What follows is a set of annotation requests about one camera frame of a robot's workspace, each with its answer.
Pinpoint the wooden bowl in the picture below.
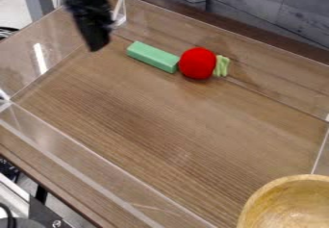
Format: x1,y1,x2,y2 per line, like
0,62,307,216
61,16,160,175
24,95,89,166
237,174,329,228

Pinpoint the red round fruit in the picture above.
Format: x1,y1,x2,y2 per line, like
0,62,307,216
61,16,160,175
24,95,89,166
179,47,215,80

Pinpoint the green rectangular block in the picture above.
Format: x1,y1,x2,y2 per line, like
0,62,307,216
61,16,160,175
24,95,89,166
126,41,179,73

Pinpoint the black cable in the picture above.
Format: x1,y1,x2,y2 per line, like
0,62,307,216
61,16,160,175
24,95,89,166
0,202,17,221

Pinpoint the black metal base plate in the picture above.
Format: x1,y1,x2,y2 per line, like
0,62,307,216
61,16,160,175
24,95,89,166
28,197,73,228

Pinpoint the clear acrylic tray enclosure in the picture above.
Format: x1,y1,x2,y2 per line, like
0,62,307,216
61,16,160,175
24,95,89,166
0,0,329,228

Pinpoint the light green small toy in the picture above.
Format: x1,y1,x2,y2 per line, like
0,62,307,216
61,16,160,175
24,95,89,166
214,55,230,77

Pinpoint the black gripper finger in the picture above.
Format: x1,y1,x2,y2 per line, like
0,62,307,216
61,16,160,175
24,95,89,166
63,0,115,52

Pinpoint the clear acrylic corner bracket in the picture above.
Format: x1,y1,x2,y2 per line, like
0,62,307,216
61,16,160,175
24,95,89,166
112,0,127,28

